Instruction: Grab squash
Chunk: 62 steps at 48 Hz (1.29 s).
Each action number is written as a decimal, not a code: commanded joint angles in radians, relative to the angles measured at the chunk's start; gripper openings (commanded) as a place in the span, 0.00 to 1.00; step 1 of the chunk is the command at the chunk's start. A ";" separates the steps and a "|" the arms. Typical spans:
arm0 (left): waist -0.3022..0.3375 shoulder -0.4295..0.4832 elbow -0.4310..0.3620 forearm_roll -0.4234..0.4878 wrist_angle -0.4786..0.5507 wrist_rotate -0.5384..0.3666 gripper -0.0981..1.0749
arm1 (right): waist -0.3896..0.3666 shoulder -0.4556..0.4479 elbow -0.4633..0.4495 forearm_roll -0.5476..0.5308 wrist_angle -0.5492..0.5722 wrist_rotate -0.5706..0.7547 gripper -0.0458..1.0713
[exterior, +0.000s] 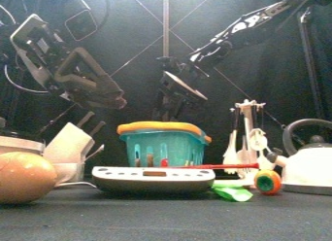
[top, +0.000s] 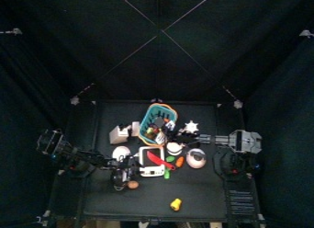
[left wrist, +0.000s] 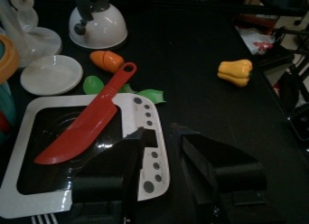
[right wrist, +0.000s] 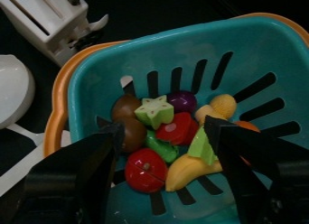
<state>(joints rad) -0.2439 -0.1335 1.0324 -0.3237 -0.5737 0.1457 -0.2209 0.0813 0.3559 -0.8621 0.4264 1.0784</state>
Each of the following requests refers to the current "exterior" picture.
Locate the white toy knife block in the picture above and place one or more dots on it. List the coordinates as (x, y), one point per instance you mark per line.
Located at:
(67, 151)

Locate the black metal stand bar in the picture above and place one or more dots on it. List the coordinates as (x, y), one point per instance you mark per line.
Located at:
(309, 63)

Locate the green toy piece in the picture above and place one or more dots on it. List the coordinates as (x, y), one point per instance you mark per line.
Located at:
(234, 192)

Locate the white toy kitchen scale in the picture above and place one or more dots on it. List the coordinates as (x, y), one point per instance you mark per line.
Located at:
(151, 178)

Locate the grey vertical frame pole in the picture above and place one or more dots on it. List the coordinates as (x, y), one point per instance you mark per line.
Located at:
(166, 24)

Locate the white toy utensil rack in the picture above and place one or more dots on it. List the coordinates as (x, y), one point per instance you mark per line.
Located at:
(247, 121)

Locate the tan toy squash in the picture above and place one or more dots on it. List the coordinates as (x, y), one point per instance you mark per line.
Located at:
(23, 177)

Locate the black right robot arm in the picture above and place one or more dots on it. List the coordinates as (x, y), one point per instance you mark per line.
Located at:
(255, 23)

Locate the teal basket with orange rim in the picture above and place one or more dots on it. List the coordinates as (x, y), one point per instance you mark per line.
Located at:
(165, 144)

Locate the small red toy piece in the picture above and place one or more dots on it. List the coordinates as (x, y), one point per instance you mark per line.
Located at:
(165, 162)

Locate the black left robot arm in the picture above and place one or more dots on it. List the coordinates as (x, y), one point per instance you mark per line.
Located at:
(9, 41)

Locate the white round toy skimmer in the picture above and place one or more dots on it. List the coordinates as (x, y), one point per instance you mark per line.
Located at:
(259, 139)

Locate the orange green round toy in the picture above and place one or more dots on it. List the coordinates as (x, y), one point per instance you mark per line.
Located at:
(267, 182)

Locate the white toy pot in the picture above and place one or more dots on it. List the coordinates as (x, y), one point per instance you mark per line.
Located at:
(19, 144)

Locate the white toy spatula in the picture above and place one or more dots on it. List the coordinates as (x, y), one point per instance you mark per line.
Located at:
(230, 151)

